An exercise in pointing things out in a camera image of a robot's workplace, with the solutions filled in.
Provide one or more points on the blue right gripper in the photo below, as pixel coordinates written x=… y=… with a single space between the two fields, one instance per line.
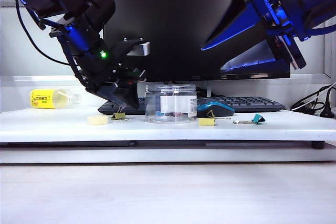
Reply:
x=275 y=11

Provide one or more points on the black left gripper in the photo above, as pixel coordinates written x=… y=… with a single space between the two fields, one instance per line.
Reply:
x=99 y=66

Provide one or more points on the teal binder clip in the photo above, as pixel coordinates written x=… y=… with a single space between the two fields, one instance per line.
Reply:
x=258 y=119

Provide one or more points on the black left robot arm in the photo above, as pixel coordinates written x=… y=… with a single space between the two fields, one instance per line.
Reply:
x=97 y=6

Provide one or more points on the clear plastic jar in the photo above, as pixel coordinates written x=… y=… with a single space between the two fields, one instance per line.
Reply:
x=153 y=100

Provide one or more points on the pink binder clip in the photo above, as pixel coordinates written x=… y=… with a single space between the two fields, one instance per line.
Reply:
x=178 y=114

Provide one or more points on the black keyboard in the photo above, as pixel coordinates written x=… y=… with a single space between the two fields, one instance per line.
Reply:
x=249 y=104

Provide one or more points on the silver monitor stand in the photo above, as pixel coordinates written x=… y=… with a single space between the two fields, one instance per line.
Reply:
x=209 y=90

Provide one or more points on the white desk riser board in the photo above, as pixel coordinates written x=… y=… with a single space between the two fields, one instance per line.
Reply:
x=65 y=129

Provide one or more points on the blue and black mouse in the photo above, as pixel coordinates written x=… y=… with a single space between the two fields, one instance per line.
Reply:
x=218 y=110

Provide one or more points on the plastic bottle yellow label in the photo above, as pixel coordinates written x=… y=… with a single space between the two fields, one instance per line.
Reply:
x=42 y=99

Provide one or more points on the black computer monitor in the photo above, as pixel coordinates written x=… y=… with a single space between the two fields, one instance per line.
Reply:
x=170 y=11

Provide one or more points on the black power plug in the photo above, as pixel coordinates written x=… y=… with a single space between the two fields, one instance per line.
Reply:
x=326 y=112

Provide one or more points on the black riser foot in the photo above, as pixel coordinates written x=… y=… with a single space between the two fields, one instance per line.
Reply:
x=318 y=145

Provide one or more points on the left wrist camera silver box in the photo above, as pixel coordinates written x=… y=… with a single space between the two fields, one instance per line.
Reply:
x=141 y=48

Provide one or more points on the aluminium partition frame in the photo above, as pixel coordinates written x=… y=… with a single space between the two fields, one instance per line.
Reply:
x=15 y=81

